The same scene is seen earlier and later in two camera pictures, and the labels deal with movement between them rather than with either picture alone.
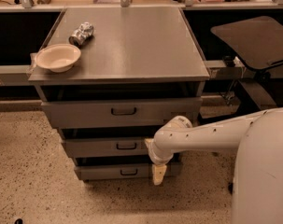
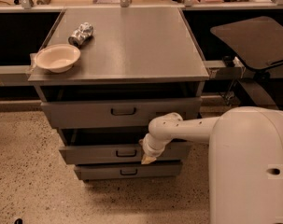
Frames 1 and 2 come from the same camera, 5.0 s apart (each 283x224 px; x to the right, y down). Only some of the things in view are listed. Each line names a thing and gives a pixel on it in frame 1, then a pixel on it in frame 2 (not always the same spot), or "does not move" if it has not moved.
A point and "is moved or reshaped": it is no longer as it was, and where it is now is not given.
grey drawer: x=106 y=147 is moved or reshaped
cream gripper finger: x=158 y=174 to x=146 y=160
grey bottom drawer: x=121 y=171 does not move
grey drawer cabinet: x=138 y=69 does not move
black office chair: x=261 y=42 does not move
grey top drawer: x=80 y=114 does not move
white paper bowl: x=58 y=57 does not move
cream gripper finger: x=148 y=142 to x=141 y=141
